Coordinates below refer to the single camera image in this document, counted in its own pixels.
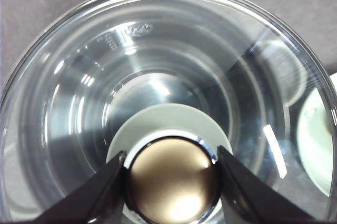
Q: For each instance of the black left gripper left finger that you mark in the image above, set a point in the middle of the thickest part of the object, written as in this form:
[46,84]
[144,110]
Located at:
[97,199]

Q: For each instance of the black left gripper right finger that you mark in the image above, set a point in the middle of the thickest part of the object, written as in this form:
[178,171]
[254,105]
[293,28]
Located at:
[248,199]

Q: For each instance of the green plate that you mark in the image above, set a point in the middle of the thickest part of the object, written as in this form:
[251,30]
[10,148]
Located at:
[316,133]

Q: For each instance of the glass steamer lid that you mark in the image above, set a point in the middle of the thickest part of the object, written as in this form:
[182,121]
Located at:
[240,75]

